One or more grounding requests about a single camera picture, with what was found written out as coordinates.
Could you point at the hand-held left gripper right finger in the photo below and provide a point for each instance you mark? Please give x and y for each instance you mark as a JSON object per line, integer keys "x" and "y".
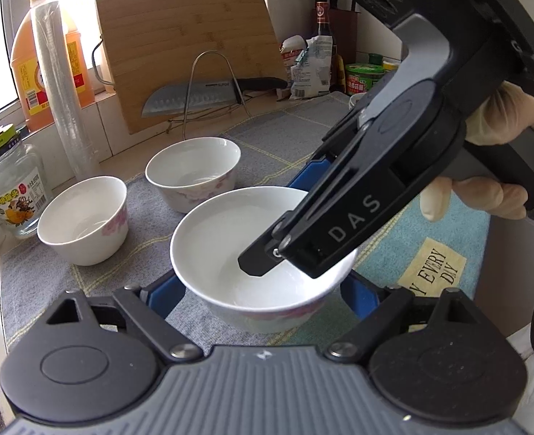
{"x": 361, "y": 300}

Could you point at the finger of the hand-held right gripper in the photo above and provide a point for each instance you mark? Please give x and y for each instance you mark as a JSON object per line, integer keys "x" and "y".
{"x": 314, "y": 172}
{"x": 339, "y": 217}

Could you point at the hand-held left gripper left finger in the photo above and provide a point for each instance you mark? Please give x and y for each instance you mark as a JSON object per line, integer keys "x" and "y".
{"x": 167, "y": 293}

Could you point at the white pink-flower bowl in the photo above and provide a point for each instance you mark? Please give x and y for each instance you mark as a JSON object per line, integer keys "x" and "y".
{"x": 190, "y": 167}
{"x": 77, "y": 244}
{"x": 212, "y": 253}

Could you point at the person's right hand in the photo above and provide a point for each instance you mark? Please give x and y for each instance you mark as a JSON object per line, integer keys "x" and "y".
{"x": 511, "y": 113}

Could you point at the teal cloth mat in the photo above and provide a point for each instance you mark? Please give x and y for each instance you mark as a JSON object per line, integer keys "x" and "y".
{"x": 384, "y": 253}

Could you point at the grey checked mat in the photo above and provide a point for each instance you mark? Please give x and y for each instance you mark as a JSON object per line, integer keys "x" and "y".
{"x": 258, "y": 172}

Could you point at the green-capped bottle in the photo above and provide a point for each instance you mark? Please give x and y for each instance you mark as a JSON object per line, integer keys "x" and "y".
{"x": 380, "y": 60}

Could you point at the green-lidded jar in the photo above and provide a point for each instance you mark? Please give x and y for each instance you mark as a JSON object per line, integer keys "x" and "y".
{"x": 362, "y": 79}

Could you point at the white food packet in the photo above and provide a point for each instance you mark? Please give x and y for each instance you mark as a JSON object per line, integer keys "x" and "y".
{"x": 311, "y": 72}

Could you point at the black knife block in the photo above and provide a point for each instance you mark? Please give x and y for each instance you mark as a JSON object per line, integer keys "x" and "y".
{"x": 346, "y": 45}

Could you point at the red and white packet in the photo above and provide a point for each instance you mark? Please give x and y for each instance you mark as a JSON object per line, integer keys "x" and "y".
{"x": 287, "y": 61}

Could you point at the dark sauce bottle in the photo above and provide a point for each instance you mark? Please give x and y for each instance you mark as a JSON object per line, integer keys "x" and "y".
{"x": 322, "y": 22}

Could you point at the steel kitchen knife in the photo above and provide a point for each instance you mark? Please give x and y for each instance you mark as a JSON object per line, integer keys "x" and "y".
{"x": 181, "y": 99}

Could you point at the glass jar with label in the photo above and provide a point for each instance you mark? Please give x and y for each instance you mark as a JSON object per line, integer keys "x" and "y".
{"x": 13, "y": 199}

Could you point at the bamboo cutting board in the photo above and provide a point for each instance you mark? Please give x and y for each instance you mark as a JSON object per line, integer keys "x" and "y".
{"x": 181, "y": 31}

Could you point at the clear plastic cup stack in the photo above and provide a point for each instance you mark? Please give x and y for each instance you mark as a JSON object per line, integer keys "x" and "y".
{"x": 63, "y": 99}

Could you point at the large orange oil bottle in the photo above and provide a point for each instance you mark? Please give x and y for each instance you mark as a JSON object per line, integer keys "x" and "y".
{"x": 24, "y": 68}

